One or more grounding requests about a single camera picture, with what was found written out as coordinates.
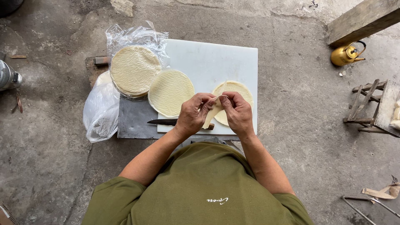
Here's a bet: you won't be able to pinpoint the scraps of brown cardboard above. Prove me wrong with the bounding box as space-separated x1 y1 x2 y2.
362 175 400 204

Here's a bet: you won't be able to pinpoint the pale dough pieces on stool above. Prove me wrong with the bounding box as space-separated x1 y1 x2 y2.
390 101 400 130

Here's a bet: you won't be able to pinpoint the round wrapper stack in plastic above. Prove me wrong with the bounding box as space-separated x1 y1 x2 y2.
110 46 162 98

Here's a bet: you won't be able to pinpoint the brown dry leaf scrap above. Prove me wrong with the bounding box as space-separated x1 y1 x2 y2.
11 92 24 114

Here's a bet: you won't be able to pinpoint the round wrapper stack under hands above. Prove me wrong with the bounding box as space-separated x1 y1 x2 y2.
212 81 254 127

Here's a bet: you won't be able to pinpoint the person's left hand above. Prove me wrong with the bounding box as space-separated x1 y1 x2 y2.
174 92 217 139

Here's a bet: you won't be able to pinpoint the silver metal thermos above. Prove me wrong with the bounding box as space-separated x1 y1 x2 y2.
0 59 23 92

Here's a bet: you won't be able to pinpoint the grey metal rod frame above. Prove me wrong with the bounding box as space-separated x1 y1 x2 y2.
342 195 400 225

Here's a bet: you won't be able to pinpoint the wooden-handled kitchen knife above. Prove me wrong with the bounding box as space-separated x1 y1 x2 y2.
147 118 215 130

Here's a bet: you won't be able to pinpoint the dark round container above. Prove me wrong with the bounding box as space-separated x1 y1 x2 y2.
0 0 24 18

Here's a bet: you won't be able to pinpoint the bare round wrapper stack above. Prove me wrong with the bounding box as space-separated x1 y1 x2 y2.
148 69 195 118

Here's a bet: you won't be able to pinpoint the white plastic bag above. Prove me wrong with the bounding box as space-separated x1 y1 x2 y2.
83 71 120 144

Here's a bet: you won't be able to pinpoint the clear plastic wrapper bag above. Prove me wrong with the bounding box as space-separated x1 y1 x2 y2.
106 21 171 99

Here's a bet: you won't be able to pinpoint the person's right hand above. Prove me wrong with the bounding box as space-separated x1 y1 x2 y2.
219 91 255 139

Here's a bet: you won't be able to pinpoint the person's olive green shirt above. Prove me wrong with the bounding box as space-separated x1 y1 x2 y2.
81 141 314 225

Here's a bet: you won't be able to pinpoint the wooden beam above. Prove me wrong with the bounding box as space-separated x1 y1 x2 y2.
327 0 400 48

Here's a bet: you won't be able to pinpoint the small wooden stool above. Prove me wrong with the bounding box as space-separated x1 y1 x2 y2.
343 79 400 138

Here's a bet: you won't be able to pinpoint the white plastic cutting board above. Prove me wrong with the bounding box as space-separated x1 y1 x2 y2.
157 38 259 136

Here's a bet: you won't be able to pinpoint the golden metal kettle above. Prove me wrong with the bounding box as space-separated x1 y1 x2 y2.
331 41 367 67

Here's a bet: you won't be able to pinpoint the thin pale dough wrapper sheet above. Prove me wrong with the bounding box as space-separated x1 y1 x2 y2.
202 80 228 129

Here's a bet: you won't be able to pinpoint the low dark wooden table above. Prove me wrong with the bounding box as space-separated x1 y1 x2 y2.
85 56 241 142

